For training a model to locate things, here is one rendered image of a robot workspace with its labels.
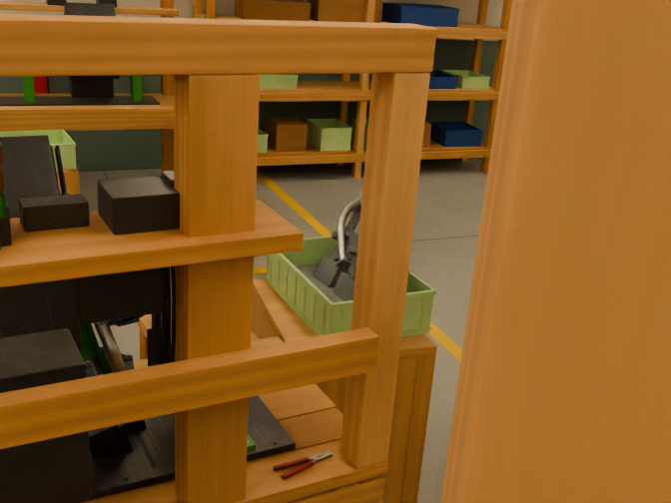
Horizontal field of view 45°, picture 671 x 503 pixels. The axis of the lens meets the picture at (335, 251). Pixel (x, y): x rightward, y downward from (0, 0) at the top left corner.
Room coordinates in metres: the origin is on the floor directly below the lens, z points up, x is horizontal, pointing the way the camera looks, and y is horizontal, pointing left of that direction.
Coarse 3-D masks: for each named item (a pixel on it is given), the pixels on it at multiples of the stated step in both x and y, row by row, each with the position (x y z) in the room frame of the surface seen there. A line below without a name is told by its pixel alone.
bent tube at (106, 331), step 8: (96, 328) 1.67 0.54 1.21; (104, 328) 1.66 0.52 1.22; (104, 336) 1.65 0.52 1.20; (112, 336) 1.65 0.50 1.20; (104, 344) 1.64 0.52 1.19; (112, 344) 1.64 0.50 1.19; (112, 352) 1.63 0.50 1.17; (120, 352) 1.65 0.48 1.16; (112, 360) 1.63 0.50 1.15; (120, 360) 1.64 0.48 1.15; (112, 368) 1.64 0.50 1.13; (120, 368) 1.63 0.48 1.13
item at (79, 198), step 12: (24, 204) 1.42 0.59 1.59; (36, 204) 1.43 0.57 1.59; (48, 204) 1.43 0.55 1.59; (60, 204) 1.44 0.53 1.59; (72, 204) 1.45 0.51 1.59; (84, 204) 1.46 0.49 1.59; (24, 216) 1.40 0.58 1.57; (36, 216) 1.41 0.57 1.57; (48, 216) 1.43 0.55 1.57; (60, 216) 1.44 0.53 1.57; (72, 216) 1.45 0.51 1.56; (84, 216) 1.46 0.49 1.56; (24, 228) 1.41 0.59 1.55; (36, 228) 1.41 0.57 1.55; (48, 228) 1.42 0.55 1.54; (60, 228) 1.44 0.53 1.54
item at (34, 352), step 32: (0, 352) 1.47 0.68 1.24; (32, 352) 1.48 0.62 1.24; (64, 352) 1.49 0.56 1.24; (0, 384) 1.37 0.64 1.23; (32, 384) 1.40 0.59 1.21; (32, 448) 1.40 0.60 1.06; (64, 448) 1.43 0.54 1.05; (0, 480) 1.36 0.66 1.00; (32, 480) 1.39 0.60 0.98; (64, 480) 1.42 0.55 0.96
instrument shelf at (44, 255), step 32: (96, 224) 1.48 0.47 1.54; (256, 224) 1.55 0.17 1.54; (288, 224) 1.56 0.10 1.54; (0, 256) 1.28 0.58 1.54; (32, 256) 1.29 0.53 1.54; (64, 256) 1.30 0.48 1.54; (96, 256) 1.32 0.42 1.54; (128, 256) 1.34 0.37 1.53; (160, 256) 1.37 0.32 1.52; (192, 256) 1.40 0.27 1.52; (224, 256) 1.44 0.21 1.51
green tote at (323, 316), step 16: (304, 240) 3.05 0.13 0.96; (320, 240) 3.08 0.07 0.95; (272, 256) 2.94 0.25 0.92; (288, 256) 3.02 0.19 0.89; (304, 256) 3.05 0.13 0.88; (320, 256) 3.09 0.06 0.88; (272, 272) 2.94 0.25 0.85; (288, 272) 2.79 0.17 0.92; (288, 288) 2.79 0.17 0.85; (304, 288) 2.65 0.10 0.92; (416, 288) 2.72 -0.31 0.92; (432, 288) 2.64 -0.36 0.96; (304, 304) 2.64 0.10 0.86; (320, 304) 2.53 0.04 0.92; (336, 304) 2.45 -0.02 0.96; (416, 304) 2.60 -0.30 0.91; (304, 320) 2.64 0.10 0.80; (320, 320) 2.52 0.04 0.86; (336, 320) 2.46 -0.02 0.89; (416, 320) 2.60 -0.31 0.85
